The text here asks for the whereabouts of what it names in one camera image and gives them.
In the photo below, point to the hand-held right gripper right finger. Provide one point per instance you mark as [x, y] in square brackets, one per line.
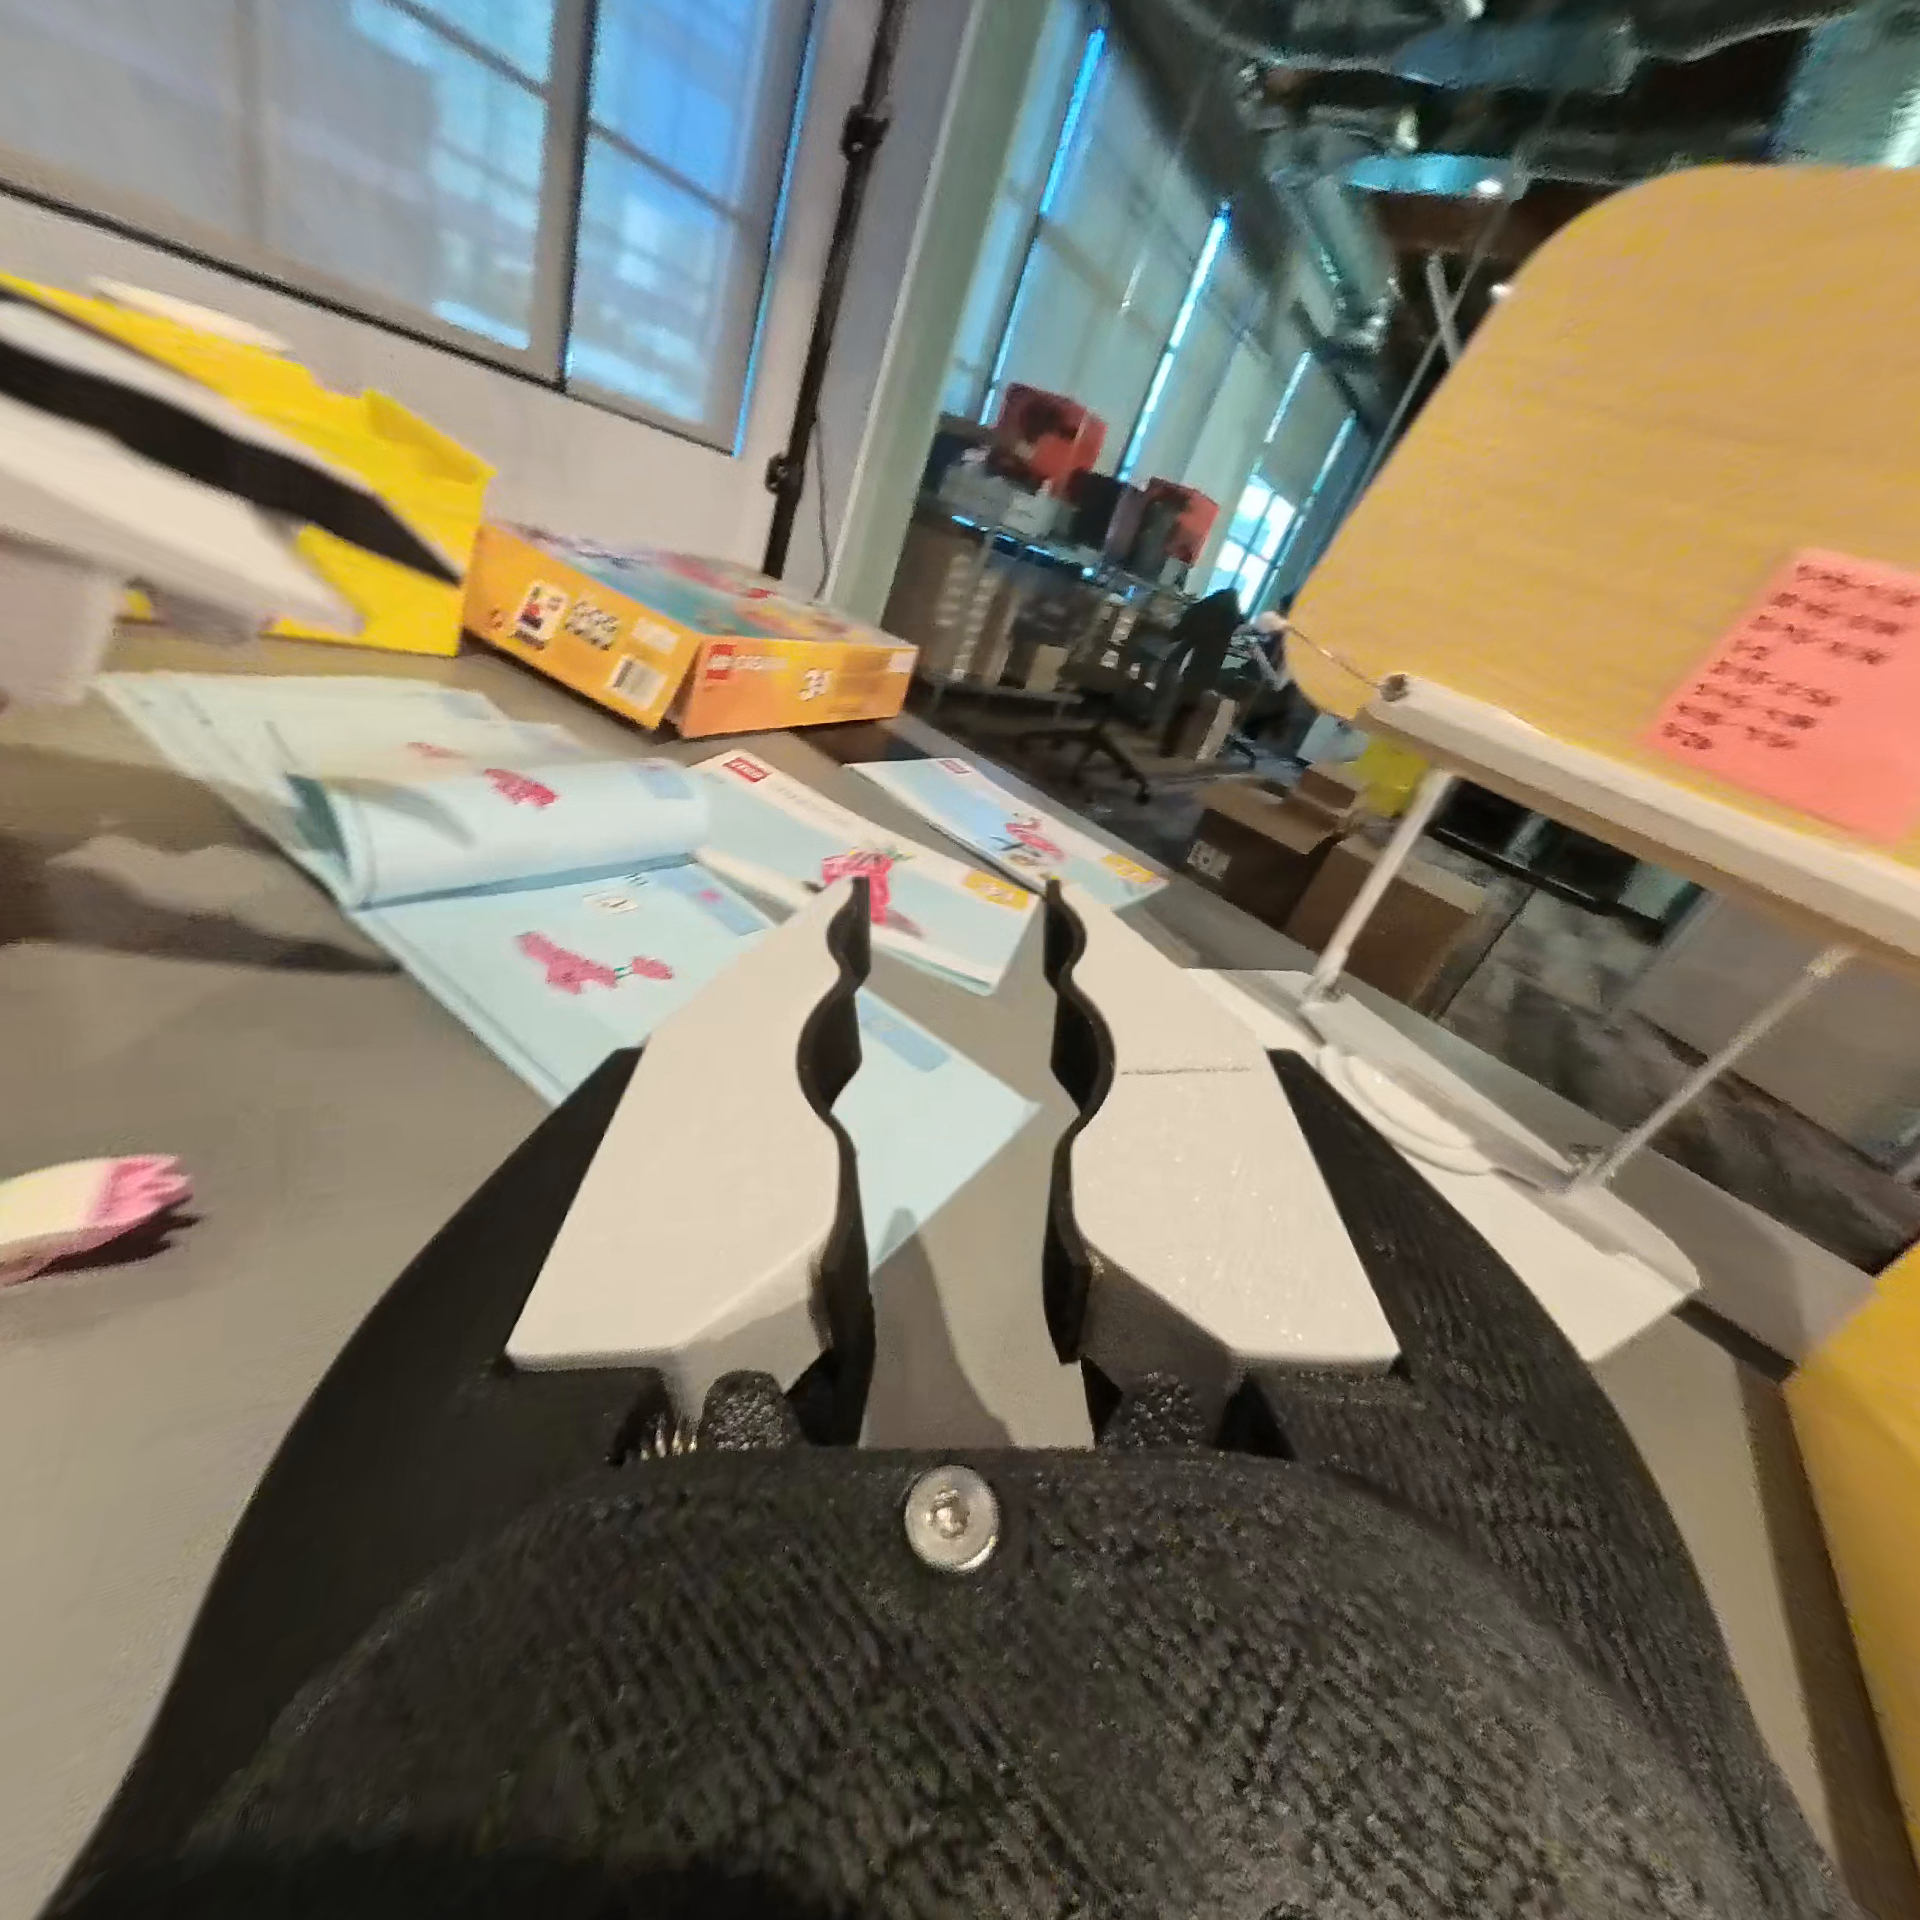
[1214, 1214]

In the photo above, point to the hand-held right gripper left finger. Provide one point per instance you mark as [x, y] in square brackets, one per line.
[704, 1200]

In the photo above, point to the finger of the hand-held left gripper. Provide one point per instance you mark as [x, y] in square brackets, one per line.
[136, 517]
[224, 443]

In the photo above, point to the light blue instruction booklet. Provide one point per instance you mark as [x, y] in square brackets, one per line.
[495, 855]

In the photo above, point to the grey desk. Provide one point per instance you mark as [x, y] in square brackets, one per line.
[224, 1020]

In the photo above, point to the yellow plastic bin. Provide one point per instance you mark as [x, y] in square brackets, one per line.
[428, 465]
[390, 608]

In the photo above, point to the large window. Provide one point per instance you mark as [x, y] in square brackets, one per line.
[376, 150]

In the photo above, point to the cardboard box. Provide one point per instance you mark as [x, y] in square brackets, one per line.
[1412, 921]
[1261, 855]

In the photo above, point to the closed booklet with pink figure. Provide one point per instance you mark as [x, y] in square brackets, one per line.
[930, 902]

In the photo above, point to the closed booklet with flamingo print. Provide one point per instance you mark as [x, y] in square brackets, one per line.
[990, 820]

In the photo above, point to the orange toy brick box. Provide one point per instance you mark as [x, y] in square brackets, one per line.
[646, 630]

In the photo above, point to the black office chair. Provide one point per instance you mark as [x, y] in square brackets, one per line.
[1193, 662]

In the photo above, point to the black stand pole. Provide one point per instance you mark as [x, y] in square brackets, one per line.
[822, 331]

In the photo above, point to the pink white brick assembly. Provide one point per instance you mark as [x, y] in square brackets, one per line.
[82, 1213]

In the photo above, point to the metal shelf rack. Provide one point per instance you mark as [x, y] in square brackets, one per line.
[990, 600]

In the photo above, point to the red 3D printer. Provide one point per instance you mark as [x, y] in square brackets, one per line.
[1181, 523]
[1049, 432]

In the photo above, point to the yellow box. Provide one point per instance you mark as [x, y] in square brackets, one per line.
[1869, 1500]

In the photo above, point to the pink sticky note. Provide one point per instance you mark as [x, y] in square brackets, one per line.
[1793, 692]

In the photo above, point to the wooden book stand white base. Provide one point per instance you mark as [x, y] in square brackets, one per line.
[1590, 494]

